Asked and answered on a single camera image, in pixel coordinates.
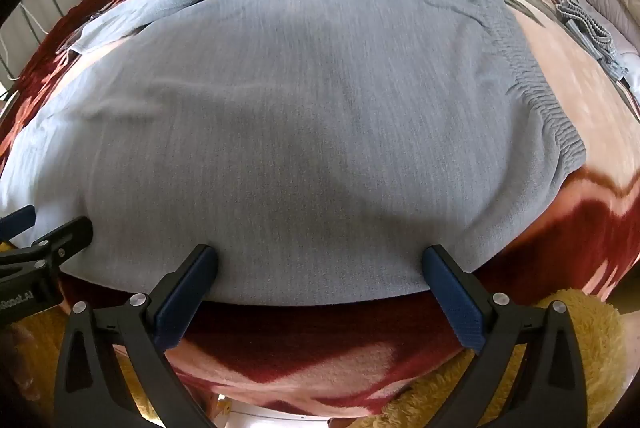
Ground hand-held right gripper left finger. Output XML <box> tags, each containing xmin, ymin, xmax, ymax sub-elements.
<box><xmin>52</xmin><ymin>244</ymin><xmax>219</xmax><ymax>428</ymax></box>

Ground blue striped cloth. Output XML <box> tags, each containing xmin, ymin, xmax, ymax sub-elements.
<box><xmin>556</xmin><ymin>0</ymin><xmax>631</xmax><ymax>81</ymax></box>

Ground white pillow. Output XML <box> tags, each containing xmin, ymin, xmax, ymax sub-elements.
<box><xmin>600</xmin><ymin>18</ymin><xmax>640</xmax><ymax>96</ymax></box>

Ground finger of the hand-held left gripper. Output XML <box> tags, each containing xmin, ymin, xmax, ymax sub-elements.
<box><xmin>0</xmin><ymin>216</ymin><xmax>94</xmax><ymax>281</ymax></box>
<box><xmin>0</xmin><ymin>205</ymin><xmax>37</xmax><ymax>241</ymax></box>

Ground grey pants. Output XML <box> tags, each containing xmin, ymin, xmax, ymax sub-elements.
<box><xmin>0</xmin><ymin>0</ymin><xmax>587</xmax><ymax>307</ymax></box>

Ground floral red blanket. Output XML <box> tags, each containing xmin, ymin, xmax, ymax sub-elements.
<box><xmin>0</xmin><ymin>0</ymin><xmax>640</xmax><ymax>424</ymax></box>

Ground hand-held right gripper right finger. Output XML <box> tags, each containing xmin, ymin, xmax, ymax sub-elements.
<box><xmin>421</xmin><ymin>244</ymin><xmax>588</xmax><ymax>428</ymax></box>

